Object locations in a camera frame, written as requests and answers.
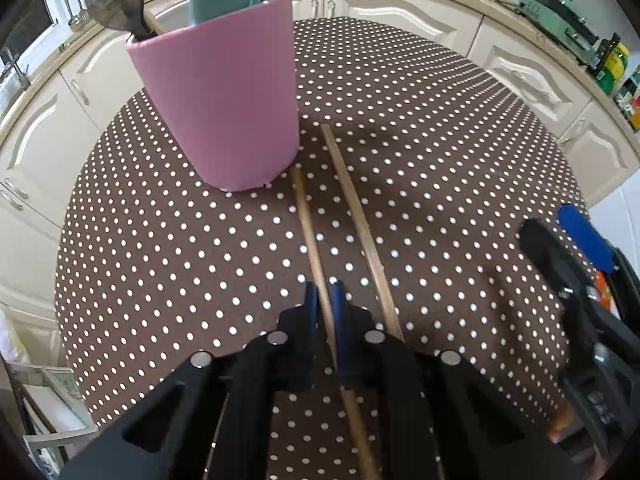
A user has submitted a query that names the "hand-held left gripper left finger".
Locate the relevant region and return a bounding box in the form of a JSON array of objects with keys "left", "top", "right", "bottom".
[{"left": 60, "top": 281, "right": 321, "bottom": 480}]

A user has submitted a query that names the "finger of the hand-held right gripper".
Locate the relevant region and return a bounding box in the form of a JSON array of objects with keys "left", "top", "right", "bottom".
[
  {"left": 557, "top": 204, "right": 632, "bottom": 281},
  {"left": 519, "top": 219, "right": 627, "bottom": 347}
]

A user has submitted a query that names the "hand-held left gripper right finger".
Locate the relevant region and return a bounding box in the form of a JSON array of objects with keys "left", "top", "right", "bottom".
[{"left": 330, "top": 281, "right": 585, "bottom": 480}]

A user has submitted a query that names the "long brown chopstick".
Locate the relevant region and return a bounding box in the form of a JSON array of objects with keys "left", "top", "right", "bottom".
[
  {"left": 290, "top": 167, "right": 382, "bottom": 480},
  {"left": 320, "top": 124, "right": 406, "bottom": 345}
]

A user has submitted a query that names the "pink cup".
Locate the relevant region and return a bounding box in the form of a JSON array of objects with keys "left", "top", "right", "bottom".
[{"left": 125, "top": 0, "right": 302, "bottom": 194}]

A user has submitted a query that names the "person's right hand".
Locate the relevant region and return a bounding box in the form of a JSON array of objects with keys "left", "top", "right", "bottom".
[{"left": 547, "top": 402, "right": 577, "bottom": 444}]

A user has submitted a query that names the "brown polka dot tablecloth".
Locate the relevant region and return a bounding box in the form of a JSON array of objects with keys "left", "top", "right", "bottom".
[{"left": 54, "top": 16, "right": 601, "bottom": 480}]

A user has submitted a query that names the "green bottle yellow cap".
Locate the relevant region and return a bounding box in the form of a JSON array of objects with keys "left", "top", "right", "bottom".
[{"left": 598, "top": 42, "right": 632, "bottom": 97}]

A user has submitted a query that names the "dark oil bottle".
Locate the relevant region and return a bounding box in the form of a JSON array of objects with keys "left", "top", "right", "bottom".
[{"left": 594, "top": 32, "right": 621, "bottom": 82}]

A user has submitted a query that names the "green electric cooker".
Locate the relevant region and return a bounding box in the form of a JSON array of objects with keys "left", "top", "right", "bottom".
[{"left": 517, "top": 0, "right": 607, "bottom": 62}]

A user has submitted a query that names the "stainless steel sink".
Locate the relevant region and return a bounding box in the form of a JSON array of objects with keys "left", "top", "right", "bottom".
[{"left": 0, "top": 57, "right": 27, "bottom": 113}]

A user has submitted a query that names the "hanging steel ladle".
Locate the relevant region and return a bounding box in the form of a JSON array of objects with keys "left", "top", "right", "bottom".
[{"left": 65, "top": 0, "right": 86, "bottom": 30}]

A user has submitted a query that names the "white framed window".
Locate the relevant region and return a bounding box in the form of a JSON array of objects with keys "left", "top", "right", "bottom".
[{"left": 0, "top": 0, "right": 53, "bottom": 63}]

